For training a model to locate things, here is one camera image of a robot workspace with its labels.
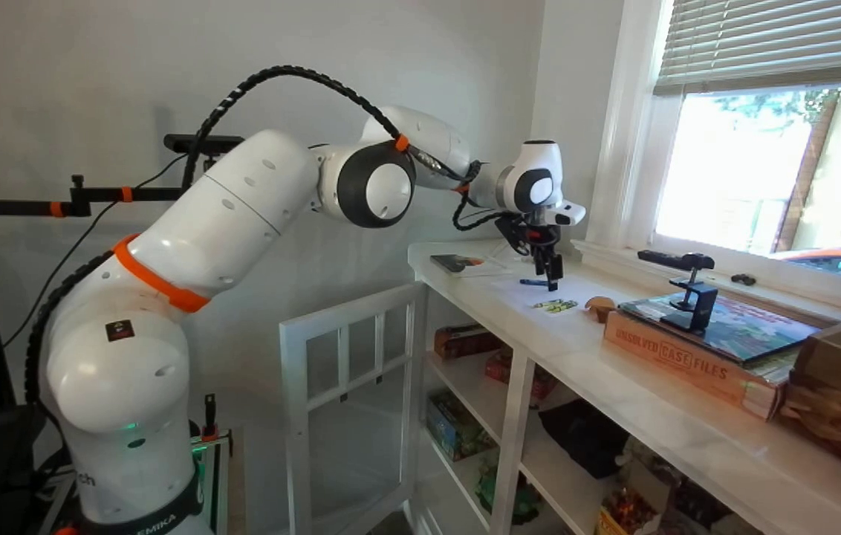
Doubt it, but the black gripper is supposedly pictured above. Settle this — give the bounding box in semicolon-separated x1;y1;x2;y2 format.
496;215;566;292

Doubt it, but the black camera on clamp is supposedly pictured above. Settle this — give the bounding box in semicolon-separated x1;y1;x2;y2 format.
640;250;716;337

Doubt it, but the white paper sheet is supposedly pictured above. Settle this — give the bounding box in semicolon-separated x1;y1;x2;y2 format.
496;273;597;325

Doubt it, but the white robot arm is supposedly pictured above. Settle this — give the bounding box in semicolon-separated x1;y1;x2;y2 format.
44;108;585;535

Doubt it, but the blue crayon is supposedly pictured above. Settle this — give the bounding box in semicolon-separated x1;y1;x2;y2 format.
520;280;560;292

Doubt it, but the white shelf cabinet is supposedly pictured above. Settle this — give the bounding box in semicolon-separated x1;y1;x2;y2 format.
408;240;841;535

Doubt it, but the cigar wooden box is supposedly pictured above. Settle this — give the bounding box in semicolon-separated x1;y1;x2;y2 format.
603;295;815;418

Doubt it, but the white glass cabinet door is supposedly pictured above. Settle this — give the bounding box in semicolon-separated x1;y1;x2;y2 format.
279;285;423;535

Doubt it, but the black corrugated cable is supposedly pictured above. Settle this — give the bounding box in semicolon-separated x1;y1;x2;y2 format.
22;63;413;411

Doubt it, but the white window blind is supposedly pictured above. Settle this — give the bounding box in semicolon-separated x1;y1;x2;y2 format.
653;0;841;96

